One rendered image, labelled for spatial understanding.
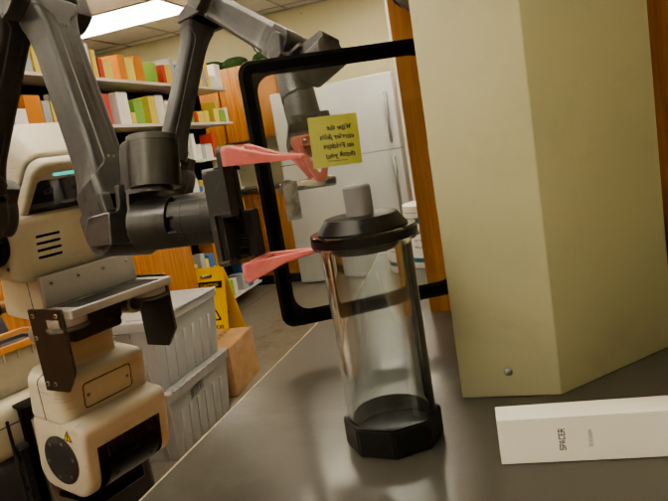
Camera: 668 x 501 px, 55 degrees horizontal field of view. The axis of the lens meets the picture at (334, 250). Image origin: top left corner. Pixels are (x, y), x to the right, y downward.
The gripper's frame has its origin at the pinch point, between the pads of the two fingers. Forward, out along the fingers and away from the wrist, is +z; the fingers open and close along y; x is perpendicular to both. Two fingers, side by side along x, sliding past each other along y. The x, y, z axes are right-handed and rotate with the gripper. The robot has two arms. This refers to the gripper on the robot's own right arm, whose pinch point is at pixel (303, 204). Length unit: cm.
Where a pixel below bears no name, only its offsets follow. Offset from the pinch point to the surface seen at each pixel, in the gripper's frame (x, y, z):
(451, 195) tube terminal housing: 9.1, -1.9, 14.0
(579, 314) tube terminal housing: 12.0, -17.3, 25.9
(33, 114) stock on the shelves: 235, 51, -234
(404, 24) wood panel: 46, 23, 5
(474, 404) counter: 7.7, -25.7, 13.7
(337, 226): -3.8, -2.2, 4.5
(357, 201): -1.5, -0.3, 6.2
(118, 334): 162, -57, -152
